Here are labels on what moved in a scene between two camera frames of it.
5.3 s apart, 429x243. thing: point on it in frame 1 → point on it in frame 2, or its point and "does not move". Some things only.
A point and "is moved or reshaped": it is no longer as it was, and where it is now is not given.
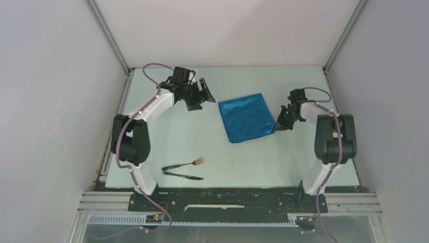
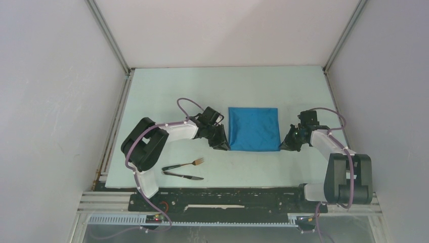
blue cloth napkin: (247, 118) is moved or reshaped
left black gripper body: (191, 94) → (215, 135)
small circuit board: (154, 218) does not move
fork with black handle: (195, 162) does not move
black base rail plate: (232, 206) does not move
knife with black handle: (187, 176) does not move
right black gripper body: (286, 120) → (292, 140)
